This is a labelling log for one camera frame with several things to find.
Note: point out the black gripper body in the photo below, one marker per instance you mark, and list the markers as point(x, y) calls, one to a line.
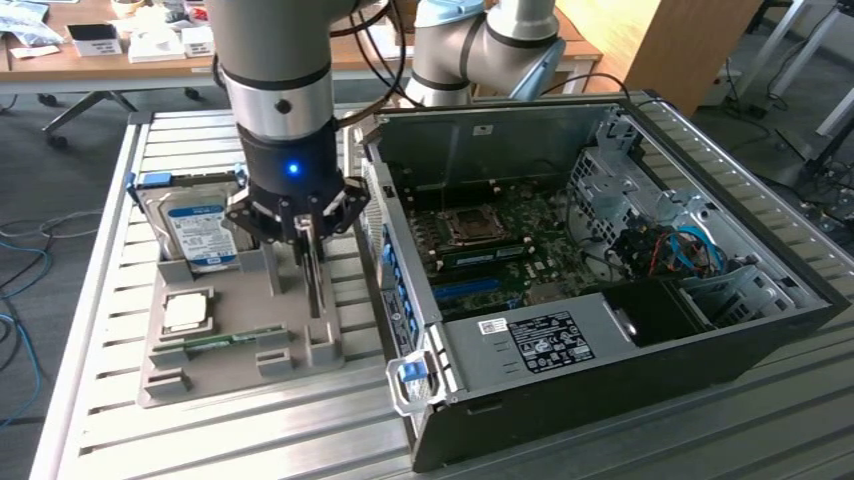
point(287, 160)

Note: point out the green graphics card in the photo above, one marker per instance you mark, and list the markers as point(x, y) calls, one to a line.
point(313, 280)

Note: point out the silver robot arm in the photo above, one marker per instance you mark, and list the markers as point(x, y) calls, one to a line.
point(274, 50)

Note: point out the hard disk with blue rails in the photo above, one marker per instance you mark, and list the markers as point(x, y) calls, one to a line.
point(201, 230)

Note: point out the grey parts rack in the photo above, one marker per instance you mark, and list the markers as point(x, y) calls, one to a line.
point(254, 310)

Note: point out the metal CPU socket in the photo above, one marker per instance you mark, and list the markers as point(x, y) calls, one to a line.
point(476, 226)

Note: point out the silver CPU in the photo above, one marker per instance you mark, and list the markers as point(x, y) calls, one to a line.
point(185, 312)

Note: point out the green RAM stick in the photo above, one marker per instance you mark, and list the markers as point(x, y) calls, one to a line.
point(221, 340)
point(484, 256)

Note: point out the blue expansion slot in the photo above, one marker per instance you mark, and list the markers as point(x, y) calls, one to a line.
point(467, 289)

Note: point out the small white labelled box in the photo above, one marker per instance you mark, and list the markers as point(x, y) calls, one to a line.
point(199, 45)

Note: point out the flat white box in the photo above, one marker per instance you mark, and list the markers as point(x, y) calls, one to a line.
point(157, 50)

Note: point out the green motherboard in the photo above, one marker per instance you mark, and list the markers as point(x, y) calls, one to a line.
point(534, 235)

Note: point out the red orange item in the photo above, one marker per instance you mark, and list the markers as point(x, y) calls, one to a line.
point(197, 14)

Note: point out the wooden desk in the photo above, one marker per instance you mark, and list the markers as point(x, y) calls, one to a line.
point(101, 70)

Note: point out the silver chipset heat sink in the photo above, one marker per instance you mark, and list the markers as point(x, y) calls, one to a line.
point(542, 296)

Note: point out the grey power supply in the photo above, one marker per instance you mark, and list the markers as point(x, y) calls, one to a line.
point(481, 350)

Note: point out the white box with black inside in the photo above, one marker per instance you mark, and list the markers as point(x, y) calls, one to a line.
point(94, 42)

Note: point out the metal disk bay cage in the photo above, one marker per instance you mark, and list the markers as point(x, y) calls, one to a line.
point(601, 190)

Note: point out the white paper slip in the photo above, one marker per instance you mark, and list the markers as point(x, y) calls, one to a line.
point(34, 52)

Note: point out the clear plastic bag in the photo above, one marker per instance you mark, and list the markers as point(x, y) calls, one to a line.
point(23, 22)

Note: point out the black open PC case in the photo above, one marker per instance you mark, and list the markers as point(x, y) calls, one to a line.
point(601, 400)

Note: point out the wooden cabinet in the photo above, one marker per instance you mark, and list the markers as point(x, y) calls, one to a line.
point(668, 50)

